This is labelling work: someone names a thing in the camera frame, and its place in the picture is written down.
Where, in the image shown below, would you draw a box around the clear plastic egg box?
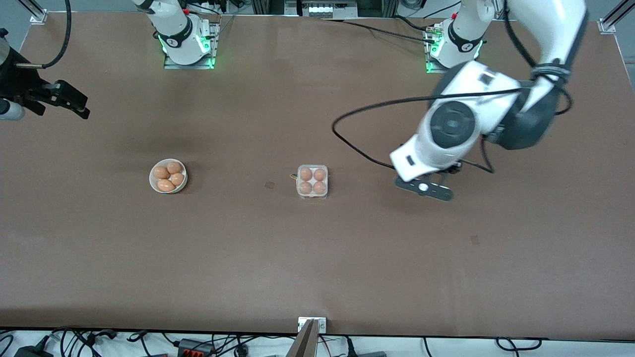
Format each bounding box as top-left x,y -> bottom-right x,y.
290,164 -> 329,201

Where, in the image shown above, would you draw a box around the grey electrical box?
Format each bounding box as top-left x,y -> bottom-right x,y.
302,0 -> 359,19

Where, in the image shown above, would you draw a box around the black box orange connectors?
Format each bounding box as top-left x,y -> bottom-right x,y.
177,339 -> 215,357

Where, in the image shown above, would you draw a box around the white round bowl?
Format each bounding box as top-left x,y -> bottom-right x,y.
149,159 -> 188,194

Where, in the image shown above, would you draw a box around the brown table mat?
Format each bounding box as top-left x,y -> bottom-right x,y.
0,11 -> 635,343

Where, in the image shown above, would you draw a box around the black power adapter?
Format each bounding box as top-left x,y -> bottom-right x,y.
14,336 -> 54,357

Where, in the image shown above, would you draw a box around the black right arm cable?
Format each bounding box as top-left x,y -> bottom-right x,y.
15,0 -> 72,69

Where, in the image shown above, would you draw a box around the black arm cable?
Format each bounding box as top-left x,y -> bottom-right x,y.
331,0 -> 572,175
15,0 -> 72,69

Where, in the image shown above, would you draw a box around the aluminium frame profile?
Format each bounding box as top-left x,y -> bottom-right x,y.
603,0 -> 635,30
15,0 -> 46,15

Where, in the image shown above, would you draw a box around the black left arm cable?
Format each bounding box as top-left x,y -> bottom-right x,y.
331,0 -> 572,175

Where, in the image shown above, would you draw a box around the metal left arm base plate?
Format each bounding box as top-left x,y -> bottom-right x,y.
425,22 -> 479,75

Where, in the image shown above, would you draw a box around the short black table cable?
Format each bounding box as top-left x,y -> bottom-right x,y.
394,16 -> 433,32

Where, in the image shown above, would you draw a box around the long black table cable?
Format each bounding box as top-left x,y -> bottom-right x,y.
321,18 -> 437,44

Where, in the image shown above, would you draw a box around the black looped floor cable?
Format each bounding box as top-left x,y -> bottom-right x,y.
496,337 -> 542,354

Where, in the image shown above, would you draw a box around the metal edge bracket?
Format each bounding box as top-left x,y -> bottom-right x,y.
298,317 -> 327,334

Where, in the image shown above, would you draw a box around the aluminium camera mount pole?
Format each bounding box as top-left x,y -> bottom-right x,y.
285,319 -> 319,357

